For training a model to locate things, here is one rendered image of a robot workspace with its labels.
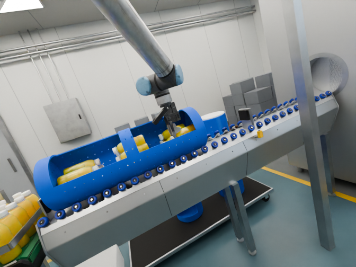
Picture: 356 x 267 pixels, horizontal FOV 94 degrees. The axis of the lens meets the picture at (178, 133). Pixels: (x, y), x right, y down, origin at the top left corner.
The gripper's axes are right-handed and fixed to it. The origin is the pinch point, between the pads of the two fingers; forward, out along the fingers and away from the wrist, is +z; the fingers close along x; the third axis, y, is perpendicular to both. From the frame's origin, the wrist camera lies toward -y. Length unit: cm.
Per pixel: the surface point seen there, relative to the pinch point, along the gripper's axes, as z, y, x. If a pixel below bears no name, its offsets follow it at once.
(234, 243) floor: 110, 24, 14
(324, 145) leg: 58, 126, -1
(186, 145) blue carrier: 5.9, 4.0, -7.8
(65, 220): 17, -66, -5
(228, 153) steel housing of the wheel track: 22.0, 29.0, -6.9
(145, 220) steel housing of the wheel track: 38, -32, -4
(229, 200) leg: 68, 30, 11
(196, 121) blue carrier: -4.8, 14.4, -7.8
